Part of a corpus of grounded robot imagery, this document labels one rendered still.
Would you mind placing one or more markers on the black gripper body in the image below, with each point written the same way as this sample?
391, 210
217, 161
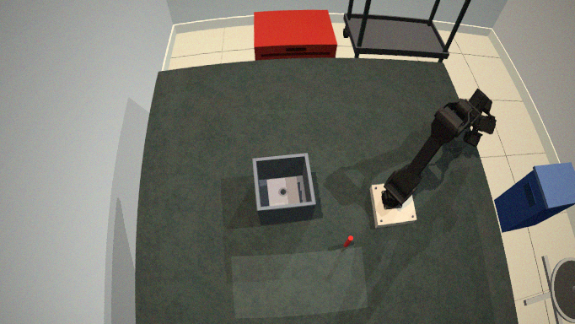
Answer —
471, 137

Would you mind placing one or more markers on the red peg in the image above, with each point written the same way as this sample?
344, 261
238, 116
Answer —
348, 241

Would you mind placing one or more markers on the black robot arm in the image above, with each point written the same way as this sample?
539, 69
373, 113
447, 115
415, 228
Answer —
451, 119

